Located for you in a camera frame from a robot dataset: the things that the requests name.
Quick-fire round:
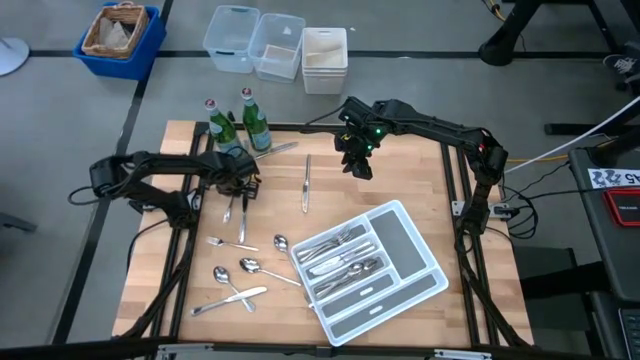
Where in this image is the white cable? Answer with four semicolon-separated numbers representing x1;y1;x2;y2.
503;94;640;175

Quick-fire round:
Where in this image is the black stand foot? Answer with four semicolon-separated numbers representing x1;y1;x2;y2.
543;97;640;137

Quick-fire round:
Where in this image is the black aluminium table frame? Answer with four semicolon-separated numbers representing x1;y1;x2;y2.
113;121;534;360

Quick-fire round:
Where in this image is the person's shoe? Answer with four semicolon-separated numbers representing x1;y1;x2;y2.
601;52;640;85

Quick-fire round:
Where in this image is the grey chair leg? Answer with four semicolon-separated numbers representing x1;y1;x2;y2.
0;212;39;234

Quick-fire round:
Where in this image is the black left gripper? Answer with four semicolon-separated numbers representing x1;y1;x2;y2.
214;152;262;215

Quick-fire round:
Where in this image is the black stand leg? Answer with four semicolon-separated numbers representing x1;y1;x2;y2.
477;0;640;69

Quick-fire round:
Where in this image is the blue plastic bin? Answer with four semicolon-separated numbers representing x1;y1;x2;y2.
72;2;168;82

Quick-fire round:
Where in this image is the black cable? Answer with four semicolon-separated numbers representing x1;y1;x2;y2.
499;159;604;241

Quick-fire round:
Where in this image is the green glass water bottle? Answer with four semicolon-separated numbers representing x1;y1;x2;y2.
240;87;273;153
203;98;244;157

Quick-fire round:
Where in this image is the wicker basket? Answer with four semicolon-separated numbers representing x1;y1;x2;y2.
80;0;151;61

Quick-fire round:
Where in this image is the yellow cable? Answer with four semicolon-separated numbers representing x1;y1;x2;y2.
505;153;557;165

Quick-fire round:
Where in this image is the clear plastic bin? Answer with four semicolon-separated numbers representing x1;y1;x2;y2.
202;4;262;75
247;12;307;84

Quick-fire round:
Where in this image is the black desk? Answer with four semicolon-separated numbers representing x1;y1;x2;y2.
567;127;640;360

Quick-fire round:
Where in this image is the white plastic cutlery tray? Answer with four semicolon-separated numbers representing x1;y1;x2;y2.
289;199;450;348

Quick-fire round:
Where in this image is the white plastic bin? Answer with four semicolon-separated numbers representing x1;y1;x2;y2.
301;26;350;96

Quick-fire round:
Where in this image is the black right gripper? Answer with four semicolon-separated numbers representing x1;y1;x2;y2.
333;97;385;181

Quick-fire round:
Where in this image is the white number sign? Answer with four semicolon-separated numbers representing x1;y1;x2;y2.
587;167;640;189

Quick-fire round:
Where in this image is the black keyboard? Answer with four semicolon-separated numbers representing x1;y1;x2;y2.
617;307;640;360

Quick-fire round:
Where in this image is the white round stand base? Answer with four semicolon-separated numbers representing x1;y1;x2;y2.
0;36;31;78

